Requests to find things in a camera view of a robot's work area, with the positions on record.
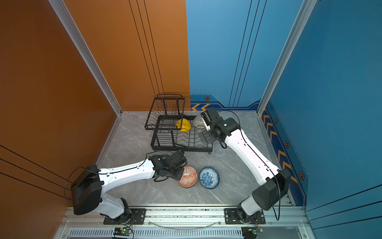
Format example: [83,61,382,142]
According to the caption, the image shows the orange white patterned bowl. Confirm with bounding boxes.
[178,166,198,188]

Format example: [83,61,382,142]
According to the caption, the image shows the black white patterned bowl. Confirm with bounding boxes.
[193,116,206,129]

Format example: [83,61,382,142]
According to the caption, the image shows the yellow bowl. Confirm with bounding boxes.
[176,119,191,132]

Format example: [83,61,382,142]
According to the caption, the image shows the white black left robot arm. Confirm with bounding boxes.
[71,150,188,225]

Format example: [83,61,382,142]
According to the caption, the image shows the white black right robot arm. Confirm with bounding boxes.
[199,108,291,224]

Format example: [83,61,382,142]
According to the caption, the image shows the blue white floral bowl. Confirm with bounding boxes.
[199,167,220,189]

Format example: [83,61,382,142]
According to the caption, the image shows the left green circuit board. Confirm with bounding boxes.
[113,227,134,239]

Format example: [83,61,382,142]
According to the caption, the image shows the green circuit board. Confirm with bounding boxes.
[113,227,134,239]
[241,227,264,239]

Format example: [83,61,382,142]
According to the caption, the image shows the right green circuit board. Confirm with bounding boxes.
[241,227,264,239]

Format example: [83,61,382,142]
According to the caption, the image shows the black wire dish rack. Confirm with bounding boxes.
[144,94,213,154]

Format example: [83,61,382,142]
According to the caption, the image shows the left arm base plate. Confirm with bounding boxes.
[103,208,146,226]

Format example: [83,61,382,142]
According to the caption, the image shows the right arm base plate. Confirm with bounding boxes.
[224,208,266,225]

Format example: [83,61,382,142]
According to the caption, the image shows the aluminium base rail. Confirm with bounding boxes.
[54,204,315,239]

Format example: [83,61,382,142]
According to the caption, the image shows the aluminium corner post right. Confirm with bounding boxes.
[257,0,317,116]

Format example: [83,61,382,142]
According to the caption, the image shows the aluminium corner post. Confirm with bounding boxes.
[49,0,122,116]
[257,0,317,116]

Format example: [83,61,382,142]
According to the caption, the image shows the aluminium corner post left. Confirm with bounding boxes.
[49,0,122,116]

